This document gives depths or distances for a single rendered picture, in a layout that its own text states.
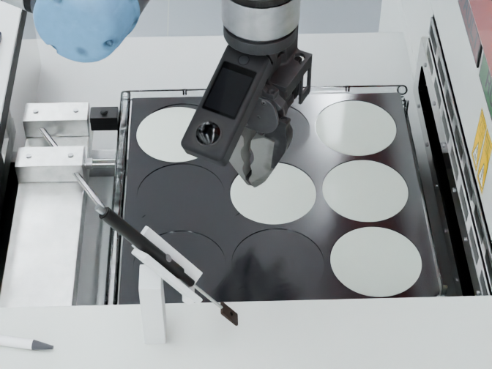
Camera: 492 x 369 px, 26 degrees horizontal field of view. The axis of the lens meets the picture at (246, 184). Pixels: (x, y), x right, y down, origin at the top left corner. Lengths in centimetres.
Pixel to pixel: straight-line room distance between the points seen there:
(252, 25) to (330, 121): 37
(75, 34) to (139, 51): 70
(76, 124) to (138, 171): 12
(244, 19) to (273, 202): 31
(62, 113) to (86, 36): 48
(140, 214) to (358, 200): 25
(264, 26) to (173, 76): 55
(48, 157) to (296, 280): 34
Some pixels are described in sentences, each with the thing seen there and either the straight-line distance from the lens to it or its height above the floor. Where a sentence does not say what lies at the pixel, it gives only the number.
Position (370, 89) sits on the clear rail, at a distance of 139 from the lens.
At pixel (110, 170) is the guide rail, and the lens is 138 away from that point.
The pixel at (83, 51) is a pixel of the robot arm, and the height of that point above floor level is 125.
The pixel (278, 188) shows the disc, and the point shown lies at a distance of 125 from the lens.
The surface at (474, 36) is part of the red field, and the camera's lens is 117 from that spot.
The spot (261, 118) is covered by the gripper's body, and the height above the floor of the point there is 108.
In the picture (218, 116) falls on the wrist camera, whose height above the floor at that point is 112.
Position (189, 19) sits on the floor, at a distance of 299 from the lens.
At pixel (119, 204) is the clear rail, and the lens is 124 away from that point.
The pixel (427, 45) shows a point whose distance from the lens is 140.
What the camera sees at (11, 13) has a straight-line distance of 144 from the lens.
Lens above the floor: 180
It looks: 46 degrees down
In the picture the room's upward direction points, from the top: straight up
